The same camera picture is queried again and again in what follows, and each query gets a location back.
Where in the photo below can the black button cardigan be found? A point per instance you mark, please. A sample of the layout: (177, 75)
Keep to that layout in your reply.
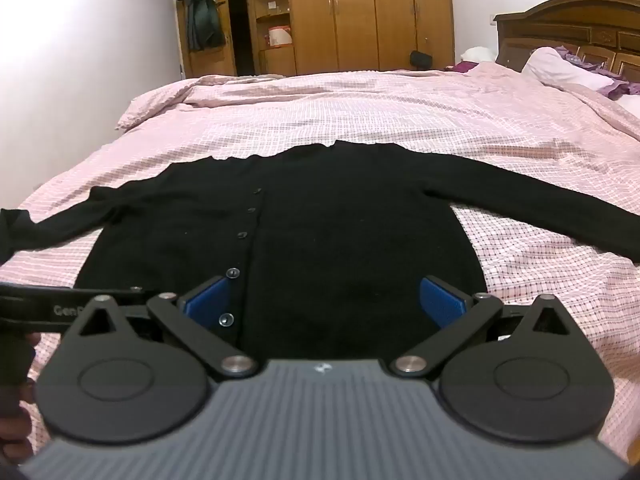
(325, 220)

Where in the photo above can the light pink pillow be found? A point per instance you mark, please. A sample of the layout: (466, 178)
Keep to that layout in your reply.
(555, 67)

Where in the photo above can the white soft bundle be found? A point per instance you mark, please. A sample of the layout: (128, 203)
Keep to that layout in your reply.
(477, 54)

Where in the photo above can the pink and white box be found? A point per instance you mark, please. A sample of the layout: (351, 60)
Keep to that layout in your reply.
(279, 36)

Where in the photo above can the small black bag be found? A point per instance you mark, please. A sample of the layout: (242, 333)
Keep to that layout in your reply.
(421, 59)

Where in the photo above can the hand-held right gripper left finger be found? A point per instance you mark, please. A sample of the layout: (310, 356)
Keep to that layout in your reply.
(205, 301)

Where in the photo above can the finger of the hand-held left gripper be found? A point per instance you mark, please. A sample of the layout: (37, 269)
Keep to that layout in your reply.
(135, 294)

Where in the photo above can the purple ruffled cloth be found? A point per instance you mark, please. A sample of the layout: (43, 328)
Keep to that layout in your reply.
(622, 87)

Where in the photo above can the dark purple cloth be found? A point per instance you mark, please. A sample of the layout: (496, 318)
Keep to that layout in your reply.
(466, 66)

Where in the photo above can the person's left hand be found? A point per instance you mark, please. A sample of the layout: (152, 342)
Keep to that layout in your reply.
(15, 420)

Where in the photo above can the dark hanging jacket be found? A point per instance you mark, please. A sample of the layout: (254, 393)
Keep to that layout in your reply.
(202, 15)

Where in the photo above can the pink checked blanket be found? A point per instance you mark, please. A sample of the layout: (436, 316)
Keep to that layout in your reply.
(350, 110)

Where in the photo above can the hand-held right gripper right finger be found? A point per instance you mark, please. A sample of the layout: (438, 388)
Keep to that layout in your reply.
(441, 301)

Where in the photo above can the white bed sheet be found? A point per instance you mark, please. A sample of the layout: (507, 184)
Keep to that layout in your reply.
(631, 115)

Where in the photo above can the wooden wardrobe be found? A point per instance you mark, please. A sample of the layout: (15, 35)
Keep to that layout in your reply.
(350, 15)

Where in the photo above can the dark wooden headboard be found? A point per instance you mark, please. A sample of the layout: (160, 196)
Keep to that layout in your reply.
(565, 25)

